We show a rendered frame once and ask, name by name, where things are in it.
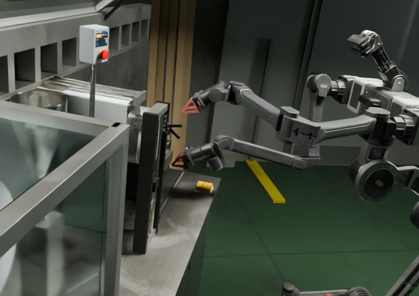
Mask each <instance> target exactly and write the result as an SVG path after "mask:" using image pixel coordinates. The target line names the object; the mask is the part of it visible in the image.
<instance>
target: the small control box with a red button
mask: <svg viewBox="0 0 419 296"><path fill-rule="evenodd" d="M108 31H109V28H108V27H106V26H100V25H96V24H93V25H86V26H80V47H79V61H81V62H85V63H88V64H98V63H101V62H106V61H107V59H108Z"/></svg>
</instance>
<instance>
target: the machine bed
mask: <svg viewBox="0 0 419 296"><path fill-rule="evenodd" d="M181 171H182V170H178V169H173V168H167V169H166V170H165V172H164V175H163V187H162V194H161V203H162V202H163V200H164V199H165V197H166V195H167V194H168V192H169V190H170V189H171V187H172V186H173V184H174V182H175V181H176V179H177V177H178V176H179V174H180V173H181ZM184 172H185V174H184V175H183V177H182V179H181V180H180V182H179V183H178V186H177V187H176V189H175V190H174V192H173V194H172V195H171V197H170V199H169V201H168V202H167V204H166V206H165V207H164V209H163V211H162V212H161V214H160V218H159V225H158V232H157V234H155V235H154V236H153V239H152V240H151V242H150V244H149V246H148V247H147V252H146V254H141V253H137V252H132V249H133V233H134V224H135V208H136V201H132V200H129V199H125V209H124V220H123V238H122V257H121V267H120V286H119V296H177V295H178V292H179V291H180V287H181V285H182V283H183V279H184V278H185V275H186V271H187V270H188V267H189V264H190V262H191V259H192V257H193V254H194V251H195V249H196V246H197V243H198V241H199V239H200V235H201V233H202V231H203V228H204V226H205V223H206V220H207V218H208V215H209V213H210V210H211V207H212V205H213V202H214V199H215V197H216V194H217V192H218V189H219V186H220V183H221V178H217V177H213V176H207V175H203V174H198V173H192V172H188V171H184ZM198 181H203V182H207V183H212V184H213V185H212V187H213V190H212V192H211V195H210V194H204V193H199V192H195V191H194V190H195V188H196V185H197V184H198Z"/></svg>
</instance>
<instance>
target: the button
mask: <svg viewBox="0 0 419 296"><path fill-rule="evenodd" d="M212 185H213V184H212V183H207V182H203V181H198V184H197V185H196V191H201V192H204V193H210V191H211V188H212Z"/></svg>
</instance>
